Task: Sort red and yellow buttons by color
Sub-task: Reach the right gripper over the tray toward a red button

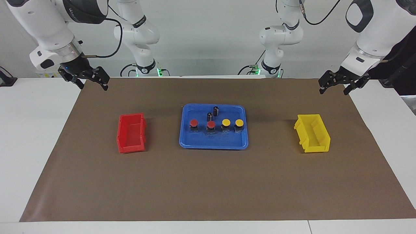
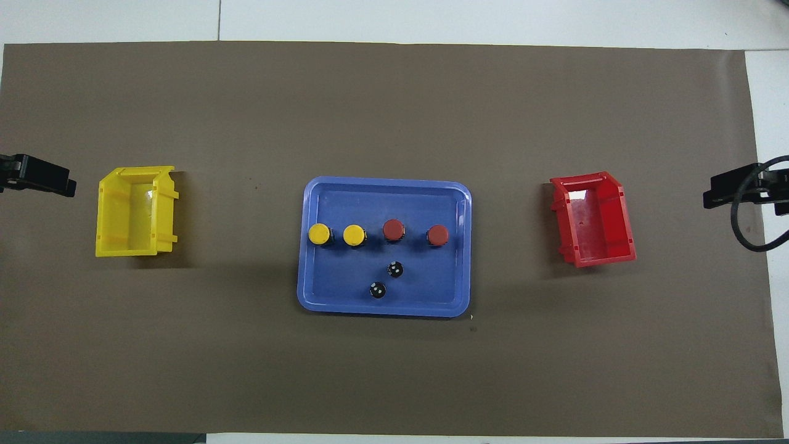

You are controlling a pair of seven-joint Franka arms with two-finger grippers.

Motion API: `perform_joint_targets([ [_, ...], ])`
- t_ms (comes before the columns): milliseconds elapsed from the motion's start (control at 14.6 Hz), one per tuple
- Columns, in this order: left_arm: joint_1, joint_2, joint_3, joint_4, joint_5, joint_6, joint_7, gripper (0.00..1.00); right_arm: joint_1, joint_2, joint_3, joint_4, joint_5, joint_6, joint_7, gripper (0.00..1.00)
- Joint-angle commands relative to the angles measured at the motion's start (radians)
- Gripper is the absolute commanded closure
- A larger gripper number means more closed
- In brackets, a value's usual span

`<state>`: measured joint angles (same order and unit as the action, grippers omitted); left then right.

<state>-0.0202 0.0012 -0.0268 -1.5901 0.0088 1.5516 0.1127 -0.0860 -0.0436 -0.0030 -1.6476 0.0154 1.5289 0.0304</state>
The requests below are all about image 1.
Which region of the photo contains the blue plastic tray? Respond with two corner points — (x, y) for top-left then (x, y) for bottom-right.
(179, 104), (249, 150)

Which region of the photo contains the black left base cable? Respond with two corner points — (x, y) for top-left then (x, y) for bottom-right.
(237, 49), (267, 76)

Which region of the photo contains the black right base cable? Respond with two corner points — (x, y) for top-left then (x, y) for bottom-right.
(120, 63), (137, 77)

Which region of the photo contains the black stand equipment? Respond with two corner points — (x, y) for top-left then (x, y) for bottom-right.
(370, 28), (416, 96)

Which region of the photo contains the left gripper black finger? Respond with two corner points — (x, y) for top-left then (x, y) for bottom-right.
(343, 76), (371, 96)
(318, 71), (340, 95)

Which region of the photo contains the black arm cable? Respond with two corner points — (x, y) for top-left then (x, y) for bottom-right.
(298, 0), (342, 26)
(81, 4), (130, 59)

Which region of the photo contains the red plastic bin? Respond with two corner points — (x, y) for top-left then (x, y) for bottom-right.
(117, 113), (147, 154)

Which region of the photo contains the yellow plastic bin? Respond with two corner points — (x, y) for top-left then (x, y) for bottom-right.
(294, 114), (331, 153)

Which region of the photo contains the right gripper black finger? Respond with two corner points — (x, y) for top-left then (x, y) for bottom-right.
(62, 73), (85, 90)
(88, 66), (110, 91)

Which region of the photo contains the black table mount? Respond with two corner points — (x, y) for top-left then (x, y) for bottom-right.
(0, 66), (18, 87)

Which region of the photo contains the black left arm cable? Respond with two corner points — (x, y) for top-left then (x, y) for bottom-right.
(298, 0), (342, 26)

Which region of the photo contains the black base cable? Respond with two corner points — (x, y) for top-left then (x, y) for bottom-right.
(237, 49), (267, 76)
(120, 63), (137, 77)

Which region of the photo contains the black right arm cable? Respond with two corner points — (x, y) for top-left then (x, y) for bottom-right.
(81, 4), (130, 59)

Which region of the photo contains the brown paper mat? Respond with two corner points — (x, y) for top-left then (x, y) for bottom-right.
(19, 77), (416, 223)

